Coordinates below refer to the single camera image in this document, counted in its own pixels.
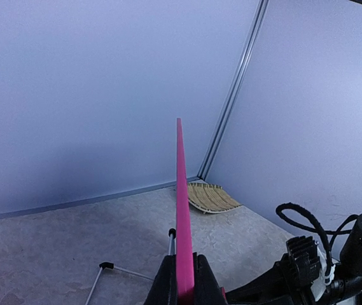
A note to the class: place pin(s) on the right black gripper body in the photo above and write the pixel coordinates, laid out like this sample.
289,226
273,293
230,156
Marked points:
288,281

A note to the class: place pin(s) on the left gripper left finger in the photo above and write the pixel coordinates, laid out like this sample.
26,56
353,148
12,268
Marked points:
164,290

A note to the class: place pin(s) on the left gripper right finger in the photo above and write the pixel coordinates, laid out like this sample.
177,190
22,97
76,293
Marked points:
206,289

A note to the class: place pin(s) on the pink framed whiteboard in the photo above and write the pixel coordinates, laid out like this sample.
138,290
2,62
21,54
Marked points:
180,241

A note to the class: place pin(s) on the red black whiteboard eraser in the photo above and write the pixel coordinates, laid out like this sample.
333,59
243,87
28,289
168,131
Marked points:
223,293

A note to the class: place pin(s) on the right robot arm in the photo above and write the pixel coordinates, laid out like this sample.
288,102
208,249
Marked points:
292,150

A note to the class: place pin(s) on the woven bamboo tray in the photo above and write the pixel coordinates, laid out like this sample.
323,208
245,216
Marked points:
210,198

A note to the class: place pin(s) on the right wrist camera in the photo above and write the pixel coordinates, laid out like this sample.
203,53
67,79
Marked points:
323,280

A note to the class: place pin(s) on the right aluminium corner post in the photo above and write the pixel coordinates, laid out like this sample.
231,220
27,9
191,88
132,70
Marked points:
234,89

